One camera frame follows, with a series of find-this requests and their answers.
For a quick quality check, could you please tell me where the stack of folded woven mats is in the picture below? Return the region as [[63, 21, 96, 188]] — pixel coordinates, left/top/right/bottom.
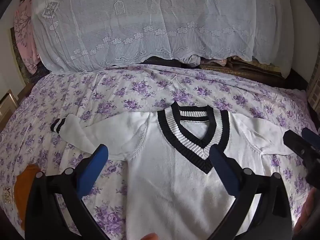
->
[[199, 56, 292, 87]]

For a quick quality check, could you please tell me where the white sweater with black trim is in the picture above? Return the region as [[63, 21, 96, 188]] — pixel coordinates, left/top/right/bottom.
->
[[50, 101, 295, 240]]

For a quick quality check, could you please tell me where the pink floral pillow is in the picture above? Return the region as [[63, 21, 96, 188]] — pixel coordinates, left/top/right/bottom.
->
[[14, 0, 41, 73]]

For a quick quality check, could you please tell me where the white lace cover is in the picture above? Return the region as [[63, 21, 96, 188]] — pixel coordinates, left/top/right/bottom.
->
[[30, 0, 293, 78]]

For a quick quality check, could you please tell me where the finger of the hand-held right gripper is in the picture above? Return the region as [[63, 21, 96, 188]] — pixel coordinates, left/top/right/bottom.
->
[[301, 127, 320, 147], [283, 129, 316, 161]]

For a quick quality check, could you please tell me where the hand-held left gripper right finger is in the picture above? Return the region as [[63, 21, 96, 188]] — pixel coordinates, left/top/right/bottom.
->
[[207, 145, 293, 240]]

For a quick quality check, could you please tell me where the orange cloth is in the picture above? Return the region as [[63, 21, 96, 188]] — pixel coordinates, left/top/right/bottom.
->
[[14, 164, 41, 230]]

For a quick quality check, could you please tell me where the beige patterned cloth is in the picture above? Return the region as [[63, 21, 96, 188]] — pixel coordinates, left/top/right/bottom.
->
[[2, 186, 16, 205]]

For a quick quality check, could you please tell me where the brick pattern curtain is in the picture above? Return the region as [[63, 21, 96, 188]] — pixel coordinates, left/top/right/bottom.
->
[[306, 72, 320, 105]]

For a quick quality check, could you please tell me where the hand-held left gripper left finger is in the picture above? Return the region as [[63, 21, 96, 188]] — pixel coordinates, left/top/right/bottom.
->
[[24, 144, 109, 240]]

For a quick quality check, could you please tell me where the purple floral bedsheet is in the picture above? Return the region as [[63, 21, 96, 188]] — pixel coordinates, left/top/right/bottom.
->
[[0, 64, 316, 240]]

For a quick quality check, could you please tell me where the wooden frame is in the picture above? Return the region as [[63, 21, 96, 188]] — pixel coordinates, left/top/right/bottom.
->
[[0, 89, 20, 126]]

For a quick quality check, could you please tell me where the person's right hand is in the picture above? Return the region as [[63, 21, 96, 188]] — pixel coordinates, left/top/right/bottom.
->
[[294, 187, 317, 236]]

